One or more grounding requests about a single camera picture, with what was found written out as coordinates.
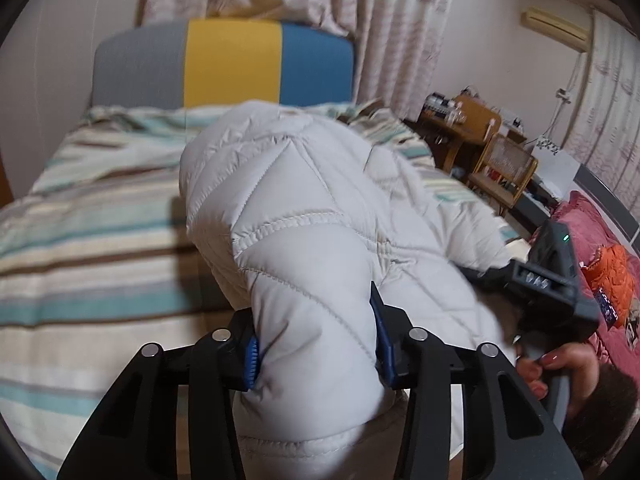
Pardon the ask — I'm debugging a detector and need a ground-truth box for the pink blanket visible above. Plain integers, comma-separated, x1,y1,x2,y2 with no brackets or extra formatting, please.
530,190,640,376

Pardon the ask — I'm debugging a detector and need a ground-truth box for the wooden shelf unit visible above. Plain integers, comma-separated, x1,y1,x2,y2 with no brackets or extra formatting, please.
417,87,503,186

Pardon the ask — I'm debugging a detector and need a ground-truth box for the dark grey board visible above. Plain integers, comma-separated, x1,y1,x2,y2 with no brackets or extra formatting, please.
572,165,640,246

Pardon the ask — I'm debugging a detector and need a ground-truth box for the wicker chair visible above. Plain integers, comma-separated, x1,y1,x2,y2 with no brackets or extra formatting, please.
467,132,540,208

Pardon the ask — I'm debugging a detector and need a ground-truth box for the grey yellow blue headboard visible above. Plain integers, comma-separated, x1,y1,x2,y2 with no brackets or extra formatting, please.
92,19,356,111

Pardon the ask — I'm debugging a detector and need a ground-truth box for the person's right hand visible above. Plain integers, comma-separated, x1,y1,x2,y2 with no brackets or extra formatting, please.
515,345,598,401

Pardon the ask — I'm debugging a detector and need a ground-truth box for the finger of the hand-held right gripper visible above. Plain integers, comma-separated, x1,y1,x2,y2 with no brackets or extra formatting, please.
457,257,516,291

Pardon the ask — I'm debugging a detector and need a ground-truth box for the person's right forearm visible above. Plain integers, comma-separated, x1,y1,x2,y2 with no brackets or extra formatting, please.
560,360,640,476

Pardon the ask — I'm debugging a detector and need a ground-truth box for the orange cloth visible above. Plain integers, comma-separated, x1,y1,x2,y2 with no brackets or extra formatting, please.
582,245,632,306

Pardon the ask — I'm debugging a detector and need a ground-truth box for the white air conditioner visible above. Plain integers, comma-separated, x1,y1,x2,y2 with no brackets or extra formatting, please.
520,6,591,53

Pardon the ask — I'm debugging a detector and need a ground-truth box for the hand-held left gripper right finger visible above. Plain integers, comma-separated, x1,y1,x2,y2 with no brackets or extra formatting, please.
369,281,586,480

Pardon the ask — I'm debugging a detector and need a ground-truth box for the white puffer jacket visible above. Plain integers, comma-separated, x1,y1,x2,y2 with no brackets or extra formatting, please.
179,100,531,480

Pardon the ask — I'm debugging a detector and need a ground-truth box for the white box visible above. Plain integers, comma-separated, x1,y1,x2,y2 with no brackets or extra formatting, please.
532,147,583,186

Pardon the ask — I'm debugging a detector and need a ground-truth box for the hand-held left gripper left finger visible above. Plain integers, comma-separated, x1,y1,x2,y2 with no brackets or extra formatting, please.
56,307,261,480

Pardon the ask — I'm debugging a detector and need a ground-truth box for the pale patterned curtain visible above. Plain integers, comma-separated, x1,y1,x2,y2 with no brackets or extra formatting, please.
562,10,640,216
142,0,463,121

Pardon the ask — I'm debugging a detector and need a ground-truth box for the striped duvet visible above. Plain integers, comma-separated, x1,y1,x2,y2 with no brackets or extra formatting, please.
0,102,521,480

